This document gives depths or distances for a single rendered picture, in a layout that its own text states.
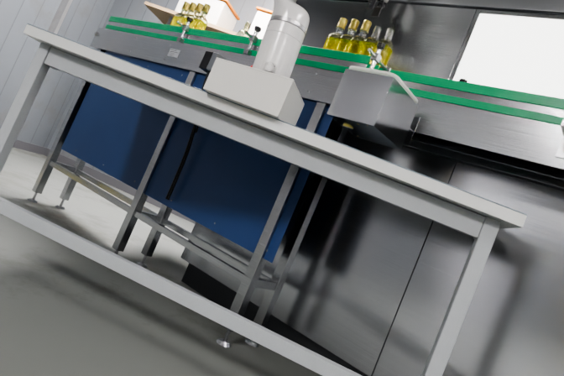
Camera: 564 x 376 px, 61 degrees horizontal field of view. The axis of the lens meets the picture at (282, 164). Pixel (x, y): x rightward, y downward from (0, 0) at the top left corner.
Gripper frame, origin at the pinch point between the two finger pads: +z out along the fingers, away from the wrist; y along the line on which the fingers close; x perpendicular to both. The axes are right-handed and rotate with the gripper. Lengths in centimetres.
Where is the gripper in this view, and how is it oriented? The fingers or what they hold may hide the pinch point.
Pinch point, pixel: (373, 8)
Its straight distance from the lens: 204.9
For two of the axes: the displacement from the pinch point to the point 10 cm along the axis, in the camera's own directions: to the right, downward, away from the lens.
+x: 7.4, 2.7, -6.2
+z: -3.9, 9.2, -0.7
